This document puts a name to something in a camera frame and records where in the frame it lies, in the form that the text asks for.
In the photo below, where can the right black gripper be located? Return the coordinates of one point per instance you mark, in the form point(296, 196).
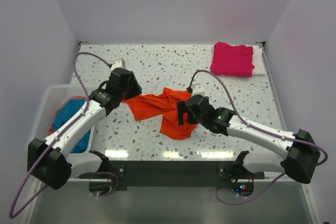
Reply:
point(182, 109)

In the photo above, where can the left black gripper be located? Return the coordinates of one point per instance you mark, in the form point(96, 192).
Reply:
point(136, 88)

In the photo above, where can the orange t-shirt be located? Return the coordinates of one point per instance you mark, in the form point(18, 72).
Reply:
point(165, 104)

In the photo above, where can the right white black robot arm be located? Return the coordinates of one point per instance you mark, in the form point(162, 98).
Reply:
point(294, 154)

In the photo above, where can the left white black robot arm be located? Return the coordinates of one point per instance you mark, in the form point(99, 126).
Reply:
point(51, 161)

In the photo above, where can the folded magenta t-shirt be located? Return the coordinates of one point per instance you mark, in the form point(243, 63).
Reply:
point(234, 61)

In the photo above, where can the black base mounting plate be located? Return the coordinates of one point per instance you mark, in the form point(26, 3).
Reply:
point(217, 174)

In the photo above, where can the pink garment in basket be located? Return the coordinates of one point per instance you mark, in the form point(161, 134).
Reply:
point(66, 111)

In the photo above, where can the folded white t-shirt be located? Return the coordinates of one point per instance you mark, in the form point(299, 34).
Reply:
point(257, 61)

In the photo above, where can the white plastic laundry basket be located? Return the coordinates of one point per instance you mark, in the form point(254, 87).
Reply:
point(53, 99)

